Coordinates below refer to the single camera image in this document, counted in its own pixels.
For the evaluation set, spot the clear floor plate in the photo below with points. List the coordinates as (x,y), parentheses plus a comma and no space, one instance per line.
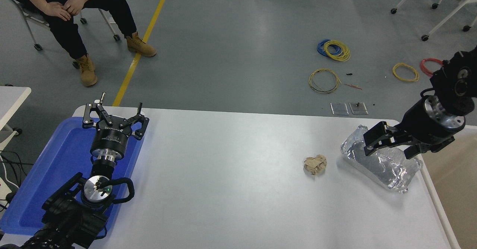
(359,109)
(339,109)

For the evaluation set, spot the person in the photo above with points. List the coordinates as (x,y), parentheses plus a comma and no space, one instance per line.
(67,32)

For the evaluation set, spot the grey wheeled chair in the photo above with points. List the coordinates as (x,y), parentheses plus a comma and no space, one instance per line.
(116,37)

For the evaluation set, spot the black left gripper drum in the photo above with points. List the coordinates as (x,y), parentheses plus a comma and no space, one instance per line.
(110,139)

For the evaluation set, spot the silver foil tray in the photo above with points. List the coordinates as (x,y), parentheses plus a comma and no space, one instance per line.
(387,170)

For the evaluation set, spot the crumpled tan paper ball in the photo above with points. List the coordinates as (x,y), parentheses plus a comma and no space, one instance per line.
(315,164)

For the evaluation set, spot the white side table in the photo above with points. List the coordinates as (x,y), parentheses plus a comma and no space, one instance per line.
(11,96)

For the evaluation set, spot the large pale bin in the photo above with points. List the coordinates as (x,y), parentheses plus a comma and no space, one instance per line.
(454,189)

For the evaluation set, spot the white-framed wheeled chair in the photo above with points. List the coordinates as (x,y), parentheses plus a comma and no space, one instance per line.
(393,11)

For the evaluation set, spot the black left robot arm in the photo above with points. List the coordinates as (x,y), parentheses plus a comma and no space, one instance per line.
(63,219)

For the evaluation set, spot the blue plastic tray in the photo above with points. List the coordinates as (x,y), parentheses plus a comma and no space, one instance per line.
(63,155)

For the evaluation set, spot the white power strip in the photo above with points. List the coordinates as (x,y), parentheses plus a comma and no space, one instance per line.
(3,187)

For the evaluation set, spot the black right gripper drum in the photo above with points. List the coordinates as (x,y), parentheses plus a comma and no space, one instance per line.
(417,126)

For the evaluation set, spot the person's left hand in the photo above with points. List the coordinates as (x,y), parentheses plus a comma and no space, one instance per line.
(76,5)

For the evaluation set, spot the person's right hand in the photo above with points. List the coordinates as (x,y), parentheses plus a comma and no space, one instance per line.
(57,11)

